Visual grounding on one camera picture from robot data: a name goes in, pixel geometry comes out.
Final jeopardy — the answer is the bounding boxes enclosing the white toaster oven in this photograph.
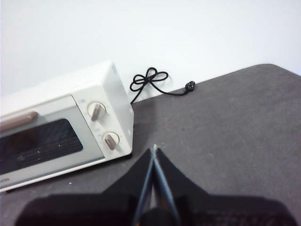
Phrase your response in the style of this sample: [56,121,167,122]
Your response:
[0,60,135,193]

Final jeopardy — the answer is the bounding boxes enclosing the beige oven knob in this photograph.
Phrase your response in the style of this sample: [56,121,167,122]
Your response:
[102,131,121,151]
[87,101,107,122]

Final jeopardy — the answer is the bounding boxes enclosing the oven door with beige handle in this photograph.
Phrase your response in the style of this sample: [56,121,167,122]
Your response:
[0,94,106,189]

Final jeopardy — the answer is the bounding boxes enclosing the black power cable with plug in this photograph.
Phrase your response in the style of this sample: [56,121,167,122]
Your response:
[129,67,197,105]

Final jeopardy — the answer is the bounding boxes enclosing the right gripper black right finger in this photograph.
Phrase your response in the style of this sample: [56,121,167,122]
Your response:
[154,147,293,226]

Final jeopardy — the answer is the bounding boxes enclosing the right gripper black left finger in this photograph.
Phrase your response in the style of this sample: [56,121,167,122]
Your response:
[14,147,156,226]

